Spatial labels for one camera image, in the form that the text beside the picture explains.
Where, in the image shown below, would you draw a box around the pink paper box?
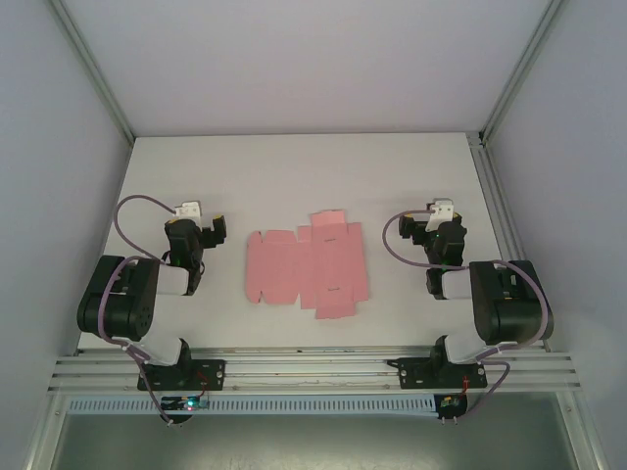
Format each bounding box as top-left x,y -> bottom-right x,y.
245,209 -> 372,321

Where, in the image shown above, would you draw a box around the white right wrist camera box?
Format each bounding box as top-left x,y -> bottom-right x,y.
424,197 -> 456,234

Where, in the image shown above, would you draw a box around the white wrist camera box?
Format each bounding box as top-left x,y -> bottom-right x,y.
174,199 -> 204,220
424,197 -> 456,234

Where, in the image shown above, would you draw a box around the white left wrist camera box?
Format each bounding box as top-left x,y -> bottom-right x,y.
174,199 -> 204,220

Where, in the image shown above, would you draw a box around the aluminium side rail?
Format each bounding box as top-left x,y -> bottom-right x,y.
466,131 -> 551,352

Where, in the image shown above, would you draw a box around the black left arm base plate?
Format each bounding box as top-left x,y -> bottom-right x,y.
136,358 -> 227,393

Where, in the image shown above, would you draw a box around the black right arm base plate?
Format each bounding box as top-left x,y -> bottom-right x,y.
399,356 -> 489,392

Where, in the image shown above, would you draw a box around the aluminium frame post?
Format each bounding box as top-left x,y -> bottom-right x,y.
478,0 -> 565,144
48,0 -> 135,144

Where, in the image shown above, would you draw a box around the aluminium mounting rail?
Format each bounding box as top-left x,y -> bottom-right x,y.
48,346 -> 582,394

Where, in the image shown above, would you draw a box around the white slotted cable duct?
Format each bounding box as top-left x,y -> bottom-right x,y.
68,395 -> 440,417

